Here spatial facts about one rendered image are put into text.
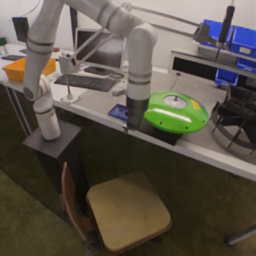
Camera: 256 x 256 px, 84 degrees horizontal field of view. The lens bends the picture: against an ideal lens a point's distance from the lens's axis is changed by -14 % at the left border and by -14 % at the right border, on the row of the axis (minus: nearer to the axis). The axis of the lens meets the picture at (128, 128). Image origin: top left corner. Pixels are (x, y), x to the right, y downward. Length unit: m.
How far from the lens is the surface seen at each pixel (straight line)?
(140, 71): 0.45
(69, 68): 0.94
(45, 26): 0.60
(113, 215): 0.88
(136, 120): 0.54
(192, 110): 0.70
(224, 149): 0.86
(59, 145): 0.86
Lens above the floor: 1.44
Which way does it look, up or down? 41 degrees down
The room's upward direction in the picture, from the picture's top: 3 degrees clockwise
